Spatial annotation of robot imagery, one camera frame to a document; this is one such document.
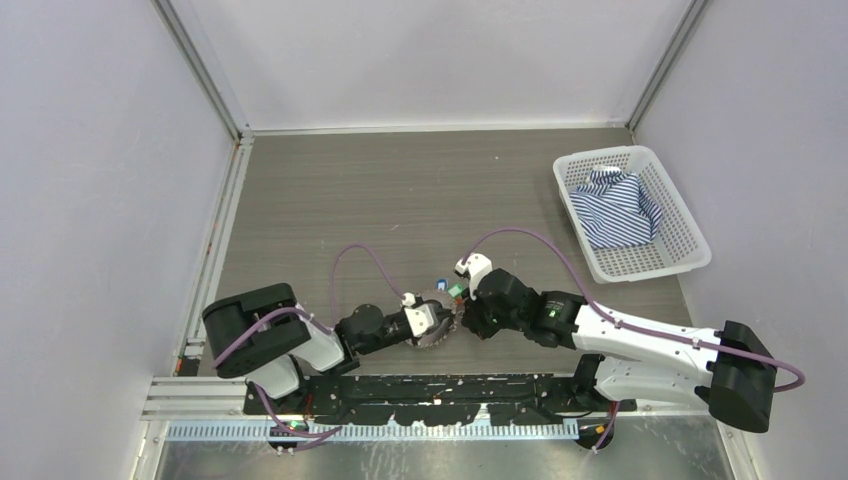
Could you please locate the purple cable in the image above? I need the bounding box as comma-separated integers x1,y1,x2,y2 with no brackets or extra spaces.
210,243,419,452
457,227,807,394

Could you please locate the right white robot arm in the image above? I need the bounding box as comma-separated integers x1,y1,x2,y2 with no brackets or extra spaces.
462,268,777,433

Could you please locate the aluminium frame rail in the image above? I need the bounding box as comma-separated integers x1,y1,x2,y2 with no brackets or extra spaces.
130,129,255,479

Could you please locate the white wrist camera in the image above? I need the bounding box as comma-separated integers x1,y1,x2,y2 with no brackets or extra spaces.
401,292,436,338
454,252,493,294

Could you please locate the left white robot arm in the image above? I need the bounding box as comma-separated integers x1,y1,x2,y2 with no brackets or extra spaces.
202,283,459,414

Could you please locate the numbered metal key ring disc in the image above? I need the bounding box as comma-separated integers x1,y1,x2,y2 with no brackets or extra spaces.
405,290,464,349

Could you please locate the white plastic basket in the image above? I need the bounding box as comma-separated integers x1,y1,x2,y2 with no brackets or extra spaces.
553,146,711,283

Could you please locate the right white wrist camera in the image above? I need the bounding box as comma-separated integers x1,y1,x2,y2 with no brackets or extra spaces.
454,252,493,294

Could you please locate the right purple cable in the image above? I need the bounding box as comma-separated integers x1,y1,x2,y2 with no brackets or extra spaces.
457,227,807,394

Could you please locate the green key tag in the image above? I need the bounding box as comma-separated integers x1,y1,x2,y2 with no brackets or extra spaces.
447,284,465,299

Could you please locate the blue striped shirt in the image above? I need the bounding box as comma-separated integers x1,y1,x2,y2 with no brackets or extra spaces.
569,165,663,249

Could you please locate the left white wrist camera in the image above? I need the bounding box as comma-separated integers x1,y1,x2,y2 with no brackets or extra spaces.
401,292,436,338

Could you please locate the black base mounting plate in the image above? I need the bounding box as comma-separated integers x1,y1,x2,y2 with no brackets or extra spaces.
270,373,612,426

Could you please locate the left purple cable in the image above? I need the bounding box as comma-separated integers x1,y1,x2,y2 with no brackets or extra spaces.
210,243,419,452

